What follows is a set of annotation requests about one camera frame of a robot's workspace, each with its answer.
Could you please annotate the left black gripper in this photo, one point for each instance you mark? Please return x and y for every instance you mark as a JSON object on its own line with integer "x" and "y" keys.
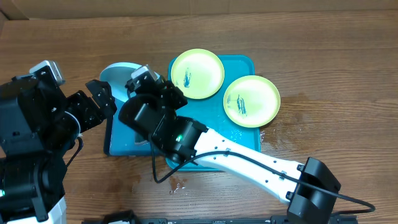
{"x": 93, "y": 115}

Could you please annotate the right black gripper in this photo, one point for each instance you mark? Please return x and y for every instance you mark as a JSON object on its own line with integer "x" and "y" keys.
{"x": 170, "y": 94}

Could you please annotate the light blue plate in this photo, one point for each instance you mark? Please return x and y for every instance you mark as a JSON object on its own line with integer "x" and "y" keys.
{"x": 117, "y": 75}

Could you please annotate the dark green sponge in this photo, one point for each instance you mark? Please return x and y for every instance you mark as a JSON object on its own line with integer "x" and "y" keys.
{"x": 139, "y": 140}

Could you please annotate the yellow plate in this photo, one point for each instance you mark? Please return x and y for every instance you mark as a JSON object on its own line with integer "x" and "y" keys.
{"x": 251, "y": 101}
{"x": 198, "y": 73}

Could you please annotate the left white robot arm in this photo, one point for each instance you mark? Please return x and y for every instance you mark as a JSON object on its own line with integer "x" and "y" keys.
{"x": 39, "y": 124}

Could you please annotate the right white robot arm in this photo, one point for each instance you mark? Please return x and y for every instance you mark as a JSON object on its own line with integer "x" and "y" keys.
{"x": 308, "y": 189}

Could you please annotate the small dark water tray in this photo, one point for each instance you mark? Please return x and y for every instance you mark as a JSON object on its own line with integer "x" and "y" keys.
{"x": 119, "y": 138}

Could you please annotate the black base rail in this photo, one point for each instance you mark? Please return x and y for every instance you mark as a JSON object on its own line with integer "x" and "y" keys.
{"x": 128, "y": 217}

